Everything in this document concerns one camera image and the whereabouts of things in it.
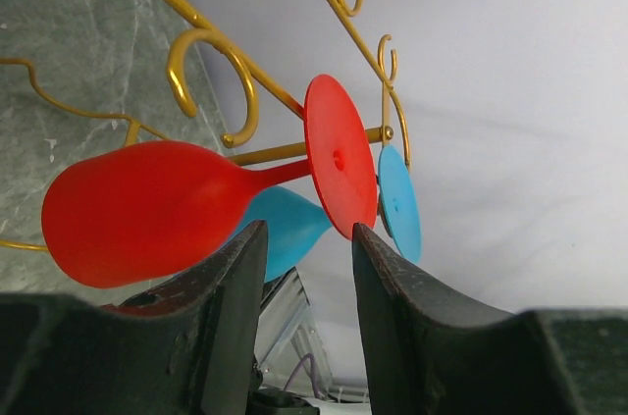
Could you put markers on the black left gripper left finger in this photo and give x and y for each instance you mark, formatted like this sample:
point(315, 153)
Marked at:
point(185, 346)

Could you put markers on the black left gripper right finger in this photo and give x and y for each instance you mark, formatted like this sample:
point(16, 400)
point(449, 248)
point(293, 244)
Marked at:
point(430, 349)

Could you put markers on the red wine glass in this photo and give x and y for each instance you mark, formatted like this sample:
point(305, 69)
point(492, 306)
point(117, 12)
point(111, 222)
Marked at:
point(155, 208)

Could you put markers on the blue wine glass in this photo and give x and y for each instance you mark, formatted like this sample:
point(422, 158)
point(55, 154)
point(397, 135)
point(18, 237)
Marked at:
point(295, 224)

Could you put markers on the aluminium frame rail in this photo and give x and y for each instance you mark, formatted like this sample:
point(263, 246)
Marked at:
point(288, 347)

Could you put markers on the gold wire wine glass rack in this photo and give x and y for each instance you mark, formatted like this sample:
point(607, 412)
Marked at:
point(247, 71)

